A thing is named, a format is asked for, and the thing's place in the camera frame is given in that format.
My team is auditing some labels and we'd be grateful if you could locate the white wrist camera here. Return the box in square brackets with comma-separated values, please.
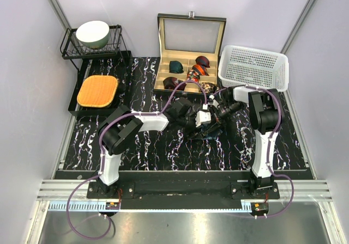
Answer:
[208, 94, 219, 107]
[195, 104, 211, 127]

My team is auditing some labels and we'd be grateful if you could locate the red floral rolled tie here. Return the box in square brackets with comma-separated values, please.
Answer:
[186, 71, 200, 83]

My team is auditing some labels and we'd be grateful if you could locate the beige floral rolled tie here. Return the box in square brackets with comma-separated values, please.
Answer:
[199, 82, 219, 94]

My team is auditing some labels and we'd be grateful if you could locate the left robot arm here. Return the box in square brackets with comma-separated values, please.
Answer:
[97, 98, 196, 198]

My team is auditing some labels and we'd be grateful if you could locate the orange striped rolled tie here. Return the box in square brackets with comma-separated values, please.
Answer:
[191, 64, 209, 76]

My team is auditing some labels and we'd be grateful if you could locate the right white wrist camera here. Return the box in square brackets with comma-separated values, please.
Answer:
[208, 94, 219, 107]

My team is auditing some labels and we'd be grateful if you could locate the maroon striped rolled tie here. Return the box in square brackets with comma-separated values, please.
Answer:
[195, 56, 210, 68]

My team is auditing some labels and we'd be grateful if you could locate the black tie storage box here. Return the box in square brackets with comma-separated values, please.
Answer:
[153, 12, 226, 97]

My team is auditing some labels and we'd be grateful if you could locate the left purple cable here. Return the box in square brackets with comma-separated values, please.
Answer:
[65, 80, 209, 241]

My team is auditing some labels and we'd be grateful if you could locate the black tray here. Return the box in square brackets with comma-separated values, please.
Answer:
[68, 51, 133, 117]

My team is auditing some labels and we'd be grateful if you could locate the white green bowl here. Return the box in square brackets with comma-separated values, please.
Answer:
[76, 21, 110, 49]

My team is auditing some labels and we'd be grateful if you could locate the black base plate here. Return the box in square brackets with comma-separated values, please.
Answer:
[87, 171, 280, 211]

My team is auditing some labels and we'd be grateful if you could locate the white plastic basket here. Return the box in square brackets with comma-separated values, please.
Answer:
[218, 45, 289, 92]

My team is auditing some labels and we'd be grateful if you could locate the dark red rolled tie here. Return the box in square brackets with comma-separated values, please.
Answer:
[163, 77, 186, 91]

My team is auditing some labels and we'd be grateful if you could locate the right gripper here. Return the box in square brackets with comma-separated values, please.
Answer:
[204, 102, 243, 135]

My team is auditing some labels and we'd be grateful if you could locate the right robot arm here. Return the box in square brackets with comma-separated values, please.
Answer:
[214, 85, 283, 199]

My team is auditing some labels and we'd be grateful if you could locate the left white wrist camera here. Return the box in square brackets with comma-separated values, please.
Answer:
[195, 104, 211, 127]

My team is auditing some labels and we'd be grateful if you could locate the purple cable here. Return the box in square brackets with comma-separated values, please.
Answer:
[209, 85, 294, 219]
[65, 80, 209, 241]

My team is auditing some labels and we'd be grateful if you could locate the dark green rolled tie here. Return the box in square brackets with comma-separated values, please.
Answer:
[169, 60, 184, 74]

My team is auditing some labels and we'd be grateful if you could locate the black wire dish rack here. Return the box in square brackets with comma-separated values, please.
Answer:
[59, 25, 125, 59]

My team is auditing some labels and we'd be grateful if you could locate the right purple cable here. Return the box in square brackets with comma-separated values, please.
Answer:
[209, 85, 294, 219]

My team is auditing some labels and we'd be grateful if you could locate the blue patterned necktie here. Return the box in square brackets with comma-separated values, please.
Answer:
[196, 127, 222, 140]

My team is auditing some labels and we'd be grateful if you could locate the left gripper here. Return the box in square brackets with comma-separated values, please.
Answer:
[177, 111, 203, 140]

